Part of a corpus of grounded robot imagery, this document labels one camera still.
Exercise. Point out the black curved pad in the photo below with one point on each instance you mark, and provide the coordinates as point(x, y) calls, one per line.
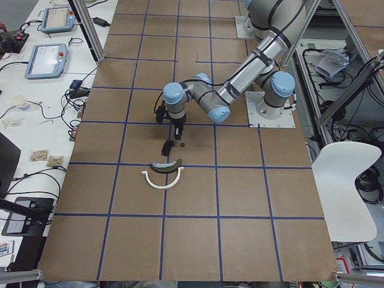
point(167, 147)

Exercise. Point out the olive brake shoe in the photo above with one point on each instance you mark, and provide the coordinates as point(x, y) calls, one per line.
point(166, 168)

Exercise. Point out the black power adapter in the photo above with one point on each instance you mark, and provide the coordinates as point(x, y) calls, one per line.
point(101, 22)

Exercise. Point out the bag of small parts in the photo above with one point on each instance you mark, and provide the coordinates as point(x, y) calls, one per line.
point(55, 161)
point(39, 155)

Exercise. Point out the near blue teach pendant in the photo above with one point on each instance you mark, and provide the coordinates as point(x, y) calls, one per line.
point(47, 61)

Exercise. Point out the blue teach pendant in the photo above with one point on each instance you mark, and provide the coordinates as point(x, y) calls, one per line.
point(47, 61)
point(57, 20)

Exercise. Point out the white tape roll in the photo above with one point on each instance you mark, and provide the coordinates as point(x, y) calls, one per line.
point(21, 102)

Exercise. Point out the far blue teach pendant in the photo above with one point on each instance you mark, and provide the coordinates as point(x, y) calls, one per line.
point(57, 20)

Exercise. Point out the white chair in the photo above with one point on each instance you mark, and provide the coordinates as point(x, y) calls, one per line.
point(335, 170)

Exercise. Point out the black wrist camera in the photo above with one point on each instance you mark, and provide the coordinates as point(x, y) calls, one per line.
point(160, 113)

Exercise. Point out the aluminium frame post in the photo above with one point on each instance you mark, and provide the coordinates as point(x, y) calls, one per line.
point(87, 27)

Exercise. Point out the black camera stand base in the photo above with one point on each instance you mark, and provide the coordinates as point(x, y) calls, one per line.
point(28, 216)

